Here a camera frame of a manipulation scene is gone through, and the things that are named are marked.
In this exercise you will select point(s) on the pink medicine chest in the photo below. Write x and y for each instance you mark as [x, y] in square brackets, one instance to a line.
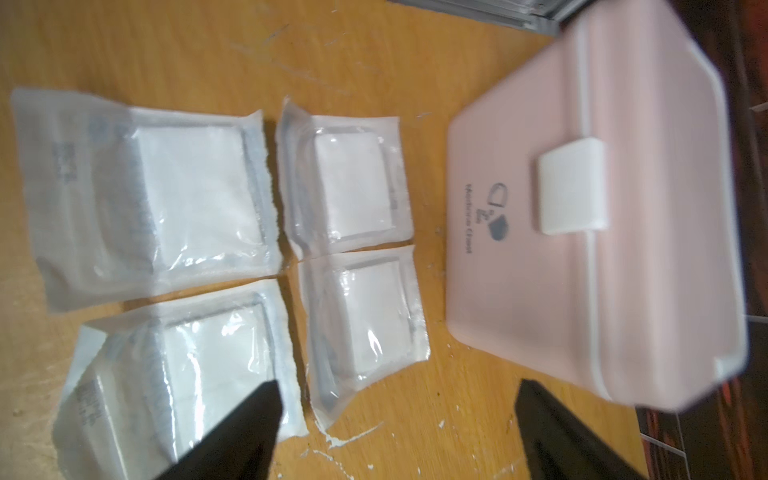
[592, 231]

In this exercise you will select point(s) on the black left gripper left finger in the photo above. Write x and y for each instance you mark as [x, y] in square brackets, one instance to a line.
[241, 446]

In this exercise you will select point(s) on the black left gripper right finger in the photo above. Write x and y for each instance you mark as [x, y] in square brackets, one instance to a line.
[558, 445]

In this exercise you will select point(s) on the white gauze packet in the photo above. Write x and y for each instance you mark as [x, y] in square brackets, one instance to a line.
[365, 321]
[342, 181]
[146, 386]
[127, 202]

